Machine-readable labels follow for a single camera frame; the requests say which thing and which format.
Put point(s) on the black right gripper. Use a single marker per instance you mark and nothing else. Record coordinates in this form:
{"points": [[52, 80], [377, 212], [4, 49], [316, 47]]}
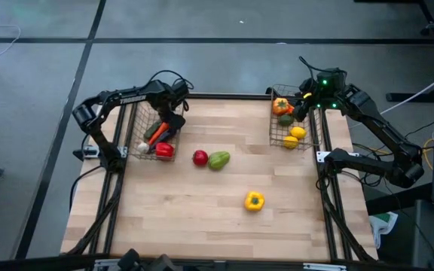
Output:
{"points": [[307, 88]]}

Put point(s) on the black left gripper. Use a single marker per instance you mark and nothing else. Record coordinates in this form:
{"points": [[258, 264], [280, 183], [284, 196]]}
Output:
{"points": [[170, 107]]}

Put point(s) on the small red strawberry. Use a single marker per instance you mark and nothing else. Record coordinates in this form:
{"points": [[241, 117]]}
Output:
{"points": [[290, 110]]}

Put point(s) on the dark green avocado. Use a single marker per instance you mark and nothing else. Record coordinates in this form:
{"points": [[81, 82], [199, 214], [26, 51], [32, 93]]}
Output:
{"points": [[286, 120]]}

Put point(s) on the yellow lemon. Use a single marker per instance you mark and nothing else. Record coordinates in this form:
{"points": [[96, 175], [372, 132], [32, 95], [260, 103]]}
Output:
{"points": [[298, 132], [291, 142]]}

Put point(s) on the long purple eggplant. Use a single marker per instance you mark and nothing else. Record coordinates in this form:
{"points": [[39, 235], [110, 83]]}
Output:
{"points": [[166, 136]]}

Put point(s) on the orange carrot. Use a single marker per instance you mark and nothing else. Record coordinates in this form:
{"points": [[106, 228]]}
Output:
{"points": [[158, 133]]}

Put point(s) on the orange persimmon with green leaves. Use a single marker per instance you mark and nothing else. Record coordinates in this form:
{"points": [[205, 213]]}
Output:
{"points": [[280, 106]]}

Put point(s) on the dark green pepper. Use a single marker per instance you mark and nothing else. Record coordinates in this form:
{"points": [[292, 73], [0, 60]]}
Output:
{"points": [[151, 130]]}

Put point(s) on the red bell pepper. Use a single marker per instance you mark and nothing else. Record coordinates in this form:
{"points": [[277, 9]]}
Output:
{"points": [[164, 149]]}

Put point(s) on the white onion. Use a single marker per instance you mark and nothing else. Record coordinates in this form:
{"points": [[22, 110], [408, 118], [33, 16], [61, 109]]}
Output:
{"points": [[143, 147]]}

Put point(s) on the red apple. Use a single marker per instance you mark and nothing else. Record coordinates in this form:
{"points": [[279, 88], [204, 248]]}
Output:
{"points": [[200, 158]]}

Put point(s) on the light green chayote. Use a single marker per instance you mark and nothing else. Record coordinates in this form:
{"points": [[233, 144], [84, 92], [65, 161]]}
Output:
{"points": [[219, 160]]}

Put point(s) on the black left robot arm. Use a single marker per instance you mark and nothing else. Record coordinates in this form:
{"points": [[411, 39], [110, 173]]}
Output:
{"points": [[126, 98]]}

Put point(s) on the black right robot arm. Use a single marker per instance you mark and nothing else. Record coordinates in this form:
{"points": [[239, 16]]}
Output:
{"points": [[382, 130]]}

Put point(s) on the black clamp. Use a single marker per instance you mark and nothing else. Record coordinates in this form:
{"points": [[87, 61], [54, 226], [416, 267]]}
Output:
{"points": [[269, 90]]}

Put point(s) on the yellow bell pepper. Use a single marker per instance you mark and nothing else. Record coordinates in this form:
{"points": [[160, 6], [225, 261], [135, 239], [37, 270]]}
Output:
{"points": [[254, 201]]}

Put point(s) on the black floor beam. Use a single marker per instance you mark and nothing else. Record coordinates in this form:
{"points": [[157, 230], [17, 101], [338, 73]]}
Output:
{"points": [[398, 199]]}

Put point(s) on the white and green cloth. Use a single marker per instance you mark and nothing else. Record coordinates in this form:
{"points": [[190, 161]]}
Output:
{"points": [[384, 224]]}

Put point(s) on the dark rounded object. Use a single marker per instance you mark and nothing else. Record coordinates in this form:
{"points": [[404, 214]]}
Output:
{"points": [[130, 261]]}

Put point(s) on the black crossbar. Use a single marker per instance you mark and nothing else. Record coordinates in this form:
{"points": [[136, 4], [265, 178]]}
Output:
{"points": [[32, 263]]}

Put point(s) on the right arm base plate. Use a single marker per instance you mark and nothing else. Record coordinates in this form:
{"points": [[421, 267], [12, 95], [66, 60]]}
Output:
{"points": [[320, 156]]}

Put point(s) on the black metal table frame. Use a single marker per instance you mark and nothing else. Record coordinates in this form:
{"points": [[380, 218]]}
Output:
{"points": [[220, 96]]}

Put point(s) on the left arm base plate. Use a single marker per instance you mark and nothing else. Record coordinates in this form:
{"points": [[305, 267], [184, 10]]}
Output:
{"points": [[89, 151]]}

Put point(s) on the silver bracket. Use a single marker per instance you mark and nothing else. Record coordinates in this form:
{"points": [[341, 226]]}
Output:
{"points": [[324, 267], [106, 262]]}

